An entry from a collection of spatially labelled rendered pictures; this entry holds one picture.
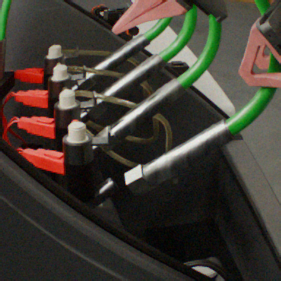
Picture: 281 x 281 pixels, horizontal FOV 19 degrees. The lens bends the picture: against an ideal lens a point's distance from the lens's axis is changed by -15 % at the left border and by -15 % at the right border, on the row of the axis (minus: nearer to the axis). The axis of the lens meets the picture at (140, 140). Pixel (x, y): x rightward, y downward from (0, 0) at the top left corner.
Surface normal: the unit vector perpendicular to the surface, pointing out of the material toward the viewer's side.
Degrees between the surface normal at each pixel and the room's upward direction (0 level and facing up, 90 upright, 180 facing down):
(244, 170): 0
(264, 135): 0
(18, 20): 90
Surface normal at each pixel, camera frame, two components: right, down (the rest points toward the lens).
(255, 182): -0.01, -0.91
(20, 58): 0.20, 0.41
